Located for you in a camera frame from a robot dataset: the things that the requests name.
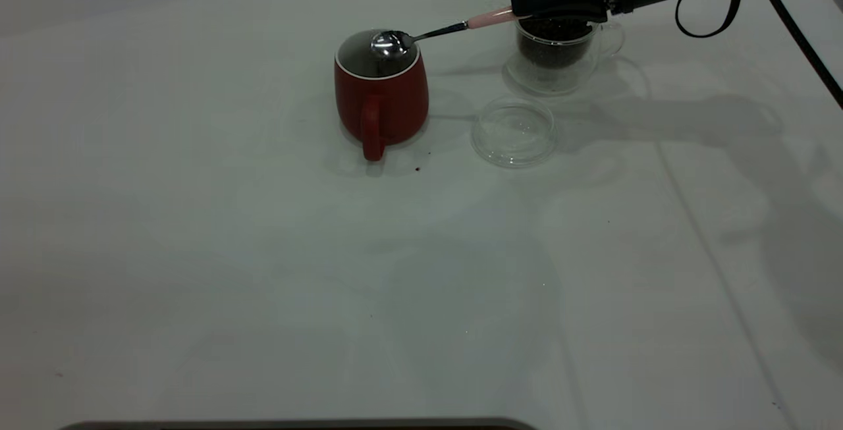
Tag pink handled metal spoon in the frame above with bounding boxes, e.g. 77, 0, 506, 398
370, 7, 531, 61

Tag red ceramic mug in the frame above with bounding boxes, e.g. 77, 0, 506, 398
334, 28, 430, 162

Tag dark coffee beans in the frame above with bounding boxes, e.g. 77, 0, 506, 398
518, 16, 594, 68

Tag clear glass cup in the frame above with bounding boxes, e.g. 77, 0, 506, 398
504, 15, 626, 95

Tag clear glass dish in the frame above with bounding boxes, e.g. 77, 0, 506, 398
470, 95, 558, 169

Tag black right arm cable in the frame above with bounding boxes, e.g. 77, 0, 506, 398
674, 0, 843, 109

